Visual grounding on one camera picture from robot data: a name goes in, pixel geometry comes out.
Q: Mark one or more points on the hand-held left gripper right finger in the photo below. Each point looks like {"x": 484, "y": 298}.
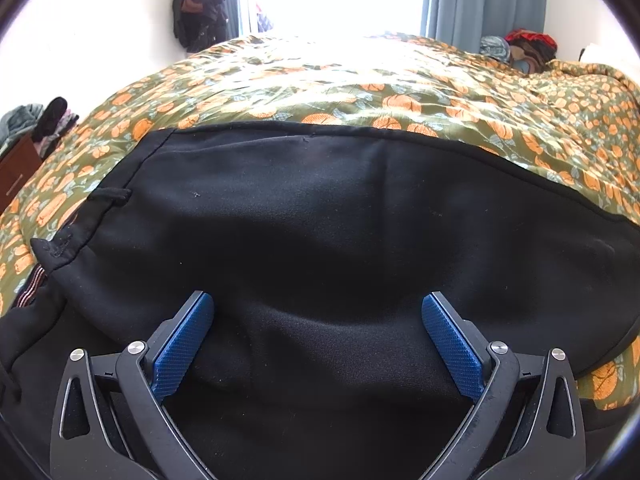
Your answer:
{"x": 452, "y": 342}

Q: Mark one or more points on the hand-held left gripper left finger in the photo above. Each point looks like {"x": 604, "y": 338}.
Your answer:
{"x": 181, "y": 341}

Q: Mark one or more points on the black pants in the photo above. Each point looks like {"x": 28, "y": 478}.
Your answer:
{"x": 320, "y": 260}

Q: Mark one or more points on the brown wooden dresser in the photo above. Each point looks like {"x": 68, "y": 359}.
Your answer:
{"x": 15, "y": 172}

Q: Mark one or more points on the pumpkin print green blanket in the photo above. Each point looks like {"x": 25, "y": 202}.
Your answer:
{"x": 400, "y": 95}

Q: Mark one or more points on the pile of clothes on dresser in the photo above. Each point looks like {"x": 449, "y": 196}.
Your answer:
{"x": 52, "y": 122}

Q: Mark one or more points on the pile of red and blue clothes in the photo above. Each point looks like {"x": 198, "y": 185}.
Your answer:
{"x": 520, "y": 50}

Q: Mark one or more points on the blue curtain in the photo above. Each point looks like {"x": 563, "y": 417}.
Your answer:
{"x": 482, "y": 0}

